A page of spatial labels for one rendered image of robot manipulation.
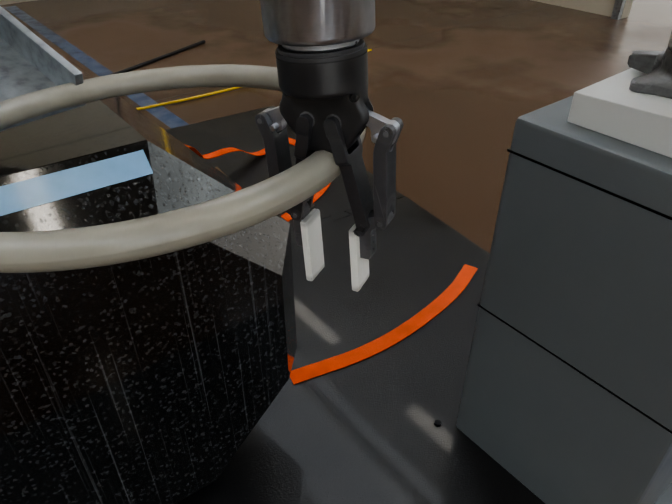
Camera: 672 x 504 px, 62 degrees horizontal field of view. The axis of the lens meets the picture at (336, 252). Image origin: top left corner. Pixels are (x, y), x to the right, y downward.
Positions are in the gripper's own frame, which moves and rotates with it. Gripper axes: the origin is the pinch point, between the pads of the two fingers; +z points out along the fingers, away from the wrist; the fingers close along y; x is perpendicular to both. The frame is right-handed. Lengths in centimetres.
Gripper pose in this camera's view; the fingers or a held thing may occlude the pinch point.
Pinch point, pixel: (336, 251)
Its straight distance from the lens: 56.4
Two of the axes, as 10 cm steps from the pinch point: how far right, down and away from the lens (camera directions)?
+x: -4.2, 5.1, -7.5
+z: 0.6, 8.4, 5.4
